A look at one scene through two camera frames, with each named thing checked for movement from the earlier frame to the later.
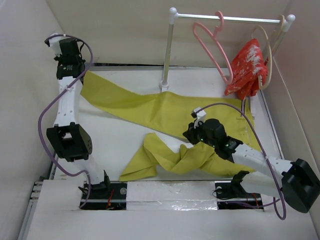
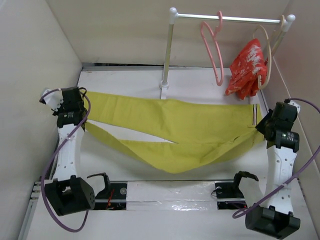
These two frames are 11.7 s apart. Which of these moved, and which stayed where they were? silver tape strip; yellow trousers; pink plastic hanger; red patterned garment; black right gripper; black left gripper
Moved: yellow trousers; black right gripper; black left gripper; pink plastic hanger
Stayed: silver tape strip; red patterned garment
